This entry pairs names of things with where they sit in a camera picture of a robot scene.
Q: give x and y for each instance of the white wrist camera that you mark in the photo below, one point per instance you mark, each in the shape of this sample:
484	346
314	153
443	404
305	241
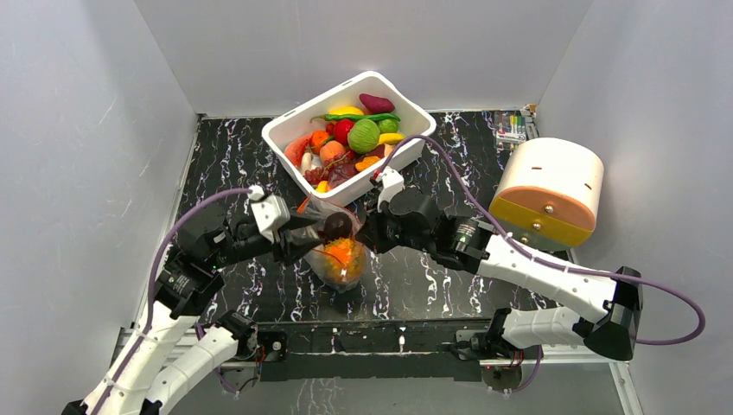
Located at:
269	212
392	183

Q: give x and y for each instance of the white plastic food bin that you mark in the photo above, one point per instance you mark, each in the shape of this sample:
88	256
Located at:
293	124

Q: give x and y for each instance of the orange toy carrot piece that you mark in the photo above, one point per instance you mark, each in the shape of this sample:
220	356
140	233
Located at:
318	140

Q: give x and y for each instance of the orange toy pineapple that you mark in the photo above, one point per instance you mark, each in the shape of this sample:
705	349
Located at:
343	261

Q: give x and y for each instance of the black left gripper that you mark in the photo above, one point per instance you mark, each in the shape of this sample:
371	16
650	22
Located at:
292	248

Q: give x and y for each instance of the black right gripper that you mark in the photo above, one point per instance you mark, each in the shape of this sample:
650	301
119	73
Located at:
377	227

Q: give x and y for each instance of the yellow toy banana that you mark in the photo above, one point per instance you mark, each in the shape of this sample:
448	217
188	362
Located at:
392	138

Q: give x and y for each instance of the dark toy plum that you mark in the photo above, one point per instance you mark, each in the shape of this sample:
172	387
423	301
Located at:
337	226

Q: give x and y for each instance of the clear zip top bag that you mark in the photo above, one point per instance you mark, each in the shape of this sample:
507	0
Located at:
322	209

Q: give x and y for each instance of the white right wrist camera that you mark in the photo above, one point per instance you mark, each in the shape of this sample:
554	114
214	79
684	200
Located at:
392	183

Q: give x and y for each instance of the red toy grape bunch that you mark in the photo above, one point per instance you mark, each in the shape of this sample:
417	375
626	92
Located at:
319	174

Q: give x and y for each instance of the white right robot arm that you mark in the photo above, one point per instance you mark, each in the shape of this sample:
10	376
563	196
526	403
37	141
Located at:
601	314

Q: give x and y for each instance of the red toy tomato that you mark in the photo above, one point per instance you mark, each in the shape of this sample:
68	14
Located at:
341	130

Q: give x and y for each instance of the purple toy sweet potato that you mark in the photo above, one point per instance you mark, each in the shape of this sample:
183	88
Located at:
376	104

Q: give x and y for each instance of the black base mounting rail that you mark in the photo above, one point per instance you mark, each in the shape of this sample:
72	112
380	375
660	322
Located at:
383	349

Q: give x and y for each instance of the green toy cabbage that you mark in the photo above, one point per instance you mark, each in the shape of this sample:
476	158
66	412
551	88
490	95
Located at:
364	136

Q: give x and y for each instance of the box of markers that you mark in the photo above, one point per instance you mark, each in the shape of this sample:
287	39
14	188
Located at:
512	128

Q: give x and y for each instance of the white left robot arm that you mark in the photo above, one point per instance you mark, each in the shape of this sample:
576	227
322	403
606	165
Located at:
184	278

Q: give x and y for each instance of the peach toy fruit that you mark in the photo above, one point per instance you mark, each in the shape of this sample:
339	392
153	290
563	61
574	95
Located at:
331	150

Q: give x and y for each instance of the yellow orange toy piece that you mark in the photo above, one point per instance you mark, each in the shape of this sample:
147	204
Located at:
366	162

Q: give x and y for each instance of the yellow toy lemon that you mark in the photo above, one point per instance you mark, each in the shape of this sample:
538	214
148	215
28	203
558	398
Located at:
346	110

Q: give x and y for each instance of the red toy slice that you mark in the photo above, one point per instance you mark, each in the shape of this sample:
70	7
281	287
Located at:
295	150

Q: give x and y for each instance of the dark red toy meat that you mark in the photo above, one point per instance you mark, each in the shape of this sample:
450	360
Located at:
341	173

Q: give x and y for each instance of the green toy chili pepper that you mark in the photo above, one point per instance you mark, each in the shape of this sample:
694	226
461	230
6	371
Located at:
356	117

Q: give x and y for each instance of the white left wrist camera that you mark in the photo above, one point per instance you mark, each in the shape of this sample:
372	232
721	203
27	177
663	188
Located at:
269	212

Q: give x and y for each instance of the white cylindrical drum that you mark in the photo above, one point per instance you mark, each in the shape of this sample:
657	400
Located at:
549	193

